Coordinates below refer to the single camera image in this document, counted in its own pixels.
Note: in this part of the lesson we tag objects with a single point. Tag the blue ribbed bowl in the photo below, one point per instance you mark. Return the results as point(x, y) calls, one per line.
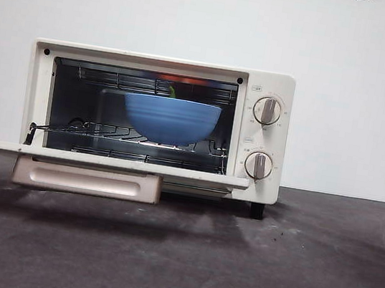
point(171, 119)

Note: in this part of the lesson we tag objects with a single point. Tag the round beige oven knob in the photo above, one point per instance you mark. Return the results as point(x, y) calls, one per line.
point(259, 166)
point(267, 111)

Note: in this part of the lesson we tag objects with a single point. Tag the cream Toshiba toaster oven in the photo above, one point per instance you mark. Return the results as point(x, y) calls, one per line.
point(287, 93)

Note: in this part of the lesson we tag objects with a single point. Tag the orange toy pumpkin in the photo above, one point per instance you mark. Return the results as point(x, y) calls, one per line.
point(172, 93)

